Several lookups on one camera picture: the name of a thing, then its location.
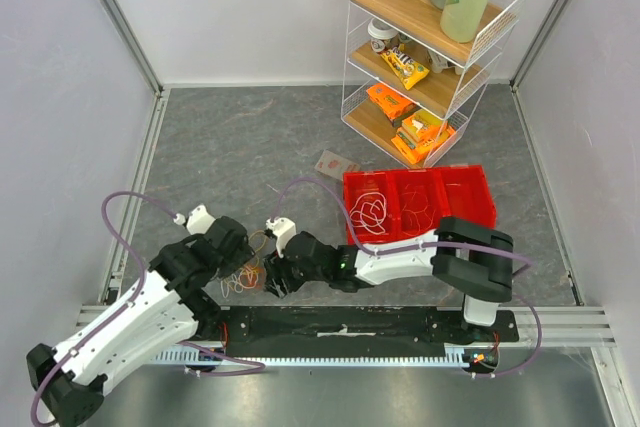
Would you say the white object on shelf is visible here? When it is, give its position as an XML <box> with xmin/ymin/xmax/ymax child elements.
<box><xmin>427</xmin><ymin>49</ymin><xmax>464</xmax><ymax>76</ymax></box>

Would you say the yellow candy bag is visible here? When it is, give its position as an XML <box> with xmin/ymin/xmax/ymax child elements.
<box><xmin>380</xmin><ymin>47</ymin><xmax>430</xmax><ymax>90</ymax></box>

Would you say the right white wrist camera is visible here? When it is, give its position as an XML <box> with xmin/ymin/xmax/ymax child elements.
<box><xmin>265</xmin><ymin>217</ymin><xmax>297</xmax><ymax>258</ymax></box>

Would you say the red three-compartment bin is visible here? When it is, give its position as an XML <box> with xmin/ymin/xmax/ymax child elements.
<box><xmin>343</xmin><ymin>165</ymin><xmax>497</xmax><ymax>244</ymax></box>

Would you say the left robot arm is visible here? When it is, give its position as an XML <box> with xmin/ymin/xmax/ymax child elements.
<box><xmin>26</xmin><ymin>216</ymin><xmax>254</xmax><ymax>426</ymax></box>

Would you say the white lidded cup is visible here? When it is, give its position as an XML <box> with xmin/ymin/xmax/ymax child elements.
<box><xmin>367</xmin><ymin>18</ymin><xmax>399</xmax><ymax>54</ymax></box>

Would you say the white wire wooden shelf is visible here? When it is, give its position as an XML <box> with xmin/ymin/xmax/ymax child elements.
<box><xmin>341</xmin><ymin>0</ymin><xmax>526</xmax><ymax>169</ymax></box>

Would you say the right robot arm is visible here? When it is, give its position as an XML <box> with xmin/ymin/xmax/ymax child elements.
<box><xmin>264</xmin><ymin>217</ymin><xmax>514</xmax><ymax>341</ymax></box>

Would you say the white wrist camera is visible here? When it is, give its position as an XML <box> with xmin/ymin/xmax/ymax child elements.
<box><xmin>173</xmin><ymin>204</ymin><xmax>216</xmax><ymax>235</ymax></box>
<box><xmin>265</xmin><ymin>217</ymin><xmax>297</xmax><ymax>258</ymax></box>

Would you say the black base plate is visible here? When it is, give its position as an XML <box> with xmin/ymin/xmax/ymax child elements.
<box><xmin>219</xmin><ymin>306</ymin><xmax>519</xmax><ymax>359</ymax></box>

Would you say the grey slotted cable duct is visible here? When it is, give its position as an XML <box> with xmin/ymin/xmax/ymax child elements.
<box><xmin>147</xmin><ymin>345</ymin><xmax>469</xmax><ymax>368</ymax></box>

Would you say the orange snack pack upper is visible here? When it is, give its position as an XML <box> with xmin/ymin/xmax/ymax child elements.
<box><xmin>366</xmin><ymin>83</ymin><xmax>415</xmax><ymax>122</ymax></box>

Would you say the orange snack box stack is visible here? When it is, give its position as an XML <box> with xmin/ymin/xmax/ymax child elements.
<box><xmin>391</xmin><ymin>109</ymin><xmax>455</xmax><ymax>165</ymax></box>

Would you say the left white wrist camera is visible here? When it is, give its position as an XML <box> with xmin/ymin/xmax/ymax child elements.
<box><xmin>173</xmin><ymin>204</ymin><xmax>216</xmax><ymax>235</ymax></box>

